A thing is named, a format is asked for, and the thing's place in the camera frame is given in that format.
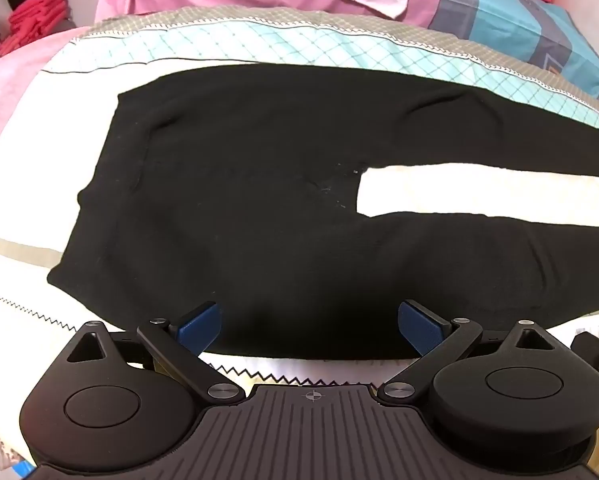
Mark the pink fleece blanket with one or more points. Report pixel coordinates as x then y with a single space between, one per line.
14 100

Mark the white teal patterned bedsheet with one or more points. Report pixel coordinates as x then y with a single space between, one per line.
279 40

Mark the black pants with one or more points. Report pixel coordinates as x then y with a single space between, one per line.
229 210

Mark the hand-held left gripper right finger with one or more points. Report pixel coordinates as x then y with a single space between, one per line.
418 327

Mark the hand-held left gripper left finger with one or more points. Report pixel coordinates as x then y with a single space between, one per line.
199 327

